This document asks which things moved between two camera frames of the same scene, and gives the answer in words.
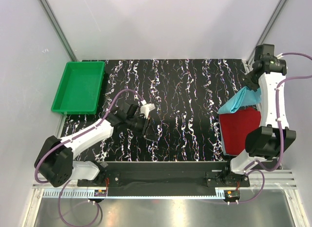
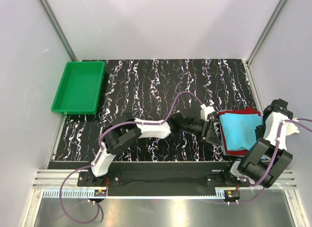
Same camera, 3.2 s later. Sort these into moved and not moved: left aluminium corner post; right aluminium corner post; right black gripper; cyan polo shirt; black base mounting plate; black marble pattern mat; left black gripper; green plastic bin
Moved: right black gripper; cyan polo shirt; left black gripper
Not moved: green plastic bin; black marble pattern mat; black base mounting plate; left aluminium corner post; right aluminium corner post
